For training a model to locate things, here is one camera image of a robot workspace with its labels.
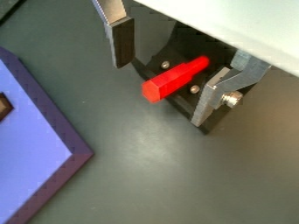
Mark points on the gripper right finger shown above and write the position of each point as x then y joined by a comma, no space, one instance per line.
221,90

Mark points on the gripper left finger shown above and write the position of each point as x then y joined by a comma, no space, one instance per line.
121,30

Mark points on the red peg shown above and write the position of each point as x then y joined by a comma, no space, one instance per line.
167,82

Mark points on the purple base board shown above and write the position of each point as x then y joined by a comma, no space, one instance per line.
42,149

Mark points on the brown T-shaped block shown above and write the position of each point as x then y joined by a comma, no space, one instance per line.
6,107

